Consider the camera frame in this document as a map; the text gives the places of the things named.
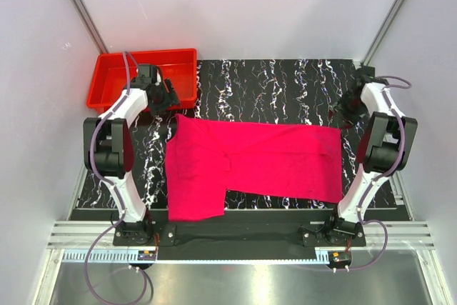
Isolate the left orange connector board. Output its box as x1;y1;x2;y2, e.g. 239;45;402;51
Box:
137;250;157;262

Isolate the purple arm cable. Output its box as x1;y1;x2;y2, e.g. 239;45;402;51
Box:
84;51;154;302
335;75;412;273

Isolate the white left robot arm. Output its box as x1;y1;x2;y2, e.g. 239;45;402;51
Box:
83;64;179;246

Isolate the right orange connector board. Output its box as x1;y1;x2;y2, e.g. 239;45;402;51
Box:
330;251;352;264

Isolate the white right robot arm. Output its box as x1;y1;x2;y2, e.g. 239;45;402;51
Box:
322;65;418;246

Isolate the white slotted cable duct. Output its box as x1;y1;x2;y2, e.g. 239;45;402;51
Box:
63;249;329;265

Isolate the aluminium frame rail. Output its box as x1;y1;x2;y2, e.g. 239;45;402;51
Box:
47;221;434;250

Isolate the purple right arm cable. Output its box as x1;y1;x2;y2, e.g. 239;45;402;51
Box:
335;75;412;273

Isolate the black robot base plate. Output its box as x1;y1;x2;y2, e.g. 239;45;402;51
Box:
114;209;366;262

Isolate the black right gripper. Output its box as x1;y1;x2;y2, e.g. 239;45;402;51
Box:
328;90;368;130

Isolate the red plastic bin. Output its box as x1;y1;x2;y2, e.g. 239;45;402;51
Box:
86;49;197;114

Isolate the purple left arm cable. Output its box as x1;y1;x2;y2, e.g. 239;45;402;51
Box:
84;51;154;302

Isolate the black marbled table mat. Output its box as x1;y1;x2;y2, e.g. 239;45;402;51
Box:
75;59;367;210

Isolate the orange connector board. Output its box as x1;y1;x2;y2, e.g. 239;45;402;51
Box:
330;251;352;264
137;250;157;262

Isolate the pink t shirt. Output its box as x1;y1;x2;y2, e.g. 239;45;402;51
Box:
165;114;343;221

